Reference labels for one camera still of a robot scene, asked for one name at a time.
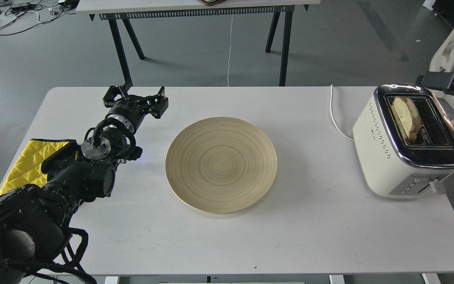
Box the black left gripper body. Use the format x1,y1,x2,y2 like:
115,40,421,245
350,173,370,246
106,96,151,129

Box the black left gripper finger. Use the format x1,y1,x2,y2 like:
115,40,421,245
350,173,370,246
102,86,130,108
140,88,169,119

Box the slice of bread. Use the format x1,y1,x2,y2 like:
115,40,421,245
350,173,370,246
392,96,421,144

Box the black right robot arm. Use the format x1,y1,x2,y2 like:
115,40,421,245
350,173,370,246
415,71,454,96

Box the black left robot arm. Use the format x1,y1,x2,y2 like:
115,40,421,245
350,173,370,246
0,86,169,284

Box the cream two-slot toaster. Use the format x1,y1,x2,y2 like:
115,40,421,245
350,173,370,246
353,84,454,198

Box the round bamboo plate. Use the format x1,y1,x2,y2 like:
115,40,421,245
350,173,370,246
166,117,278,214

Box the background table with black legs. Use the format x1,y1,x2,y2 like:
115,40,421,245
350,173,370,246
75,0,320,86

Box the yellow quilted cloth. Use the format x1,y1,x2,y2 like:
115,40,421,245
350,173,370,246
0,139,76,196

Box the thin white hanging cable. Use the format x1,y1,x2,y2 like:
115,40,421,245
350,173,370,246
227,14,234,87

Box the power strips and floor cables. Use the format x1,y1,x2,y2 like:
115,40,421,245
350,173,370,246
0,0,80,41

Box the white toaster power cable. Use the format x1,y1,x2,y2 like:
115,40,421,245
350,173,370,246
329,84,354,142

